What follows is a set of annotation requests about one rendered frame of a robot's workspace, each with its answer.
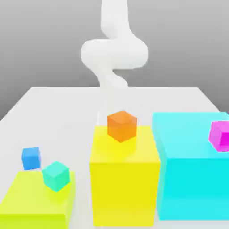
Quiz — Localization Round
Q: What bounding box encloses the small orange cube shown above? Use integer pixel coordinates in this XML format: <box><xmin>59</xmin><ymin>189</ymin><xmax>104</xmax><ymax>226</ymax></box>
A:
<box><xmin>107</xmin><ymin>110</ymin><xmax>138</xmax><ymax>143</ymax></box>

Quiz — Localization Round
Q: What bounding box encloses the small teal cube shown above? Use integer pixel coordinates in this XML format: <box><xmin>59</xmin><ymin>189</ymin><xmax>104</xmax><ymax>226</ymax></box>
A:
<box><xmin>42</xmin><ymin>161</ymin><xmax>71</xmax><ymax>193</ymax></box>

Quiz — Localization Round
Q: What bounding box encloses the small blue cube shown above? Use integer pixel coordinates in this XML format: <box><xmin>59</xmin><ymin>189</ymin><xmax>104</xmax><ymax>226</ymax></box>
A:
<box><xmin>21</xmin><ymin>146</ymin><xmax>42</xmax><ymax>171</ymax></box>

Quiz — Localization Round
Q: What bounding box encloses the small magenta cube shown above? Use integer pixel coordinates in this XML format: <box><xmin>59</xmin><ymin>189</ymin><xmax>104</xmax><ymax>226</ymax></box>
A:
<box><xmin>208</xmin><ymin>120</ymin><xmax>229</xmax><ymax>153</ymax></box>

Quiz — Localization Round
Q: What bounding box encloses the large yellow box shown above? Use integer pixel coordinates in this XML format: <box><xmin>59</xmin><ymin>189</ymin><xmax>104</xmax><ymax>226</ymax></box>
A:
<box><xmin>89</xmin><ymin>125</ymin><xmax>161</xmax><ymax>227</ymax></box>

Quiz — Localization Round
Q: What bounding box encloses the large cyan box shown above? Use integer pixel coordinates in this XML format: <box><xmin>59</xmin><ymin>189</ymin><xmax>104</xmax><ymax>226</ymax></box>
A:
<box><xmin>152</xmin><ymin>112</ymin><xmax>229</xmax><ymax>221</ymax></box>

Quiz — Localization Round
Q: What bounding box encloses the large lime box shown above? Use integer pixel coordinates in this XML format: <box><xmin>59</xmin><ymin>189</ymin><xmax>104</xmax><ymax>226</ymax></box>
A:
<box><xmin>0</xmin><ymin>170</ymin><xmax>76</xmax><ymax>229</ymax></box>

